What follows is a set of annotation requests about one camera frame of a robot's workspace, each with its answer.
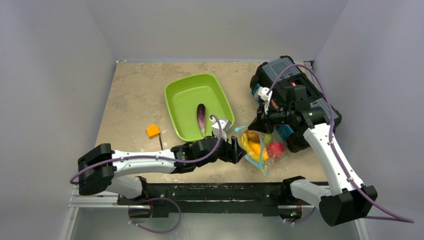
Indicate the purple fake eggplant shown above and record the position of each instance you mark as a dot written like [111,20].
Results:
[201,116]

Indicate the black plastic toolbox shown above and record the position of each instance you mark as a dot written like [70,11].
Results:
[281,82]

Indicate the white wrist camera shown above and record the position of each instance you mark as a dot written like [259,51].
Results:
[220,127]
[263,95]

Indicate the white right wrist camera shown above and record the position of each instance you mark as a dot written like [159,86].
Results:
[263,95]

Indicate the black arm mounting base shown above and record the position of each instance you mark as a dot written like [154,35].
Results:
[269,199]

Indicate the yellow fake banana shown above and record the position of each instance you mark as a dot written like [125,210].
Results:
[245,144]

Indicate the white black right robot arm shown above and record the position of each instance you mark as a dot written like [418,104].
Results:
[347,198]

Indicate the brown fake kiwi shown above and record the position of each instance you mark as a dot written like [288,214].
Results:
[253,136]

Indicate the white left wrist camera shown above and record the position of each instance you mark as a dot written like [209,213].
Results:
[220,127]

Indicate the green fake pear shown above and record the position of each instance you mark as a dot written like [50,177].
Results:
[267,139]

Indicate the orange fake fruit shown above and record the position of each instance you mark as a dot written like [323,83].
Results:
[256,148]

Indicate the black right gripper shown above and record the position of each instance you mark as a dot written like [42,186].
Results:
[265,117]

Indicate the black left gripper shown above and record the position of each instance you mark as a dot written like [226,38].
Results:
[232,151]

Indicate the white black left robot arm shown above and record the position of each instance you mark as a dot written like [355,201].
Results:
[104,169]

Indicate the clear zip top bag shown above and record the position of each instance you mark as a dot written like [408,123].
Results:
[264,167]

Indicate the red fake apple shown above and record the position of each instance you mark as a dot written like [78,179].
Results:
[275,149]

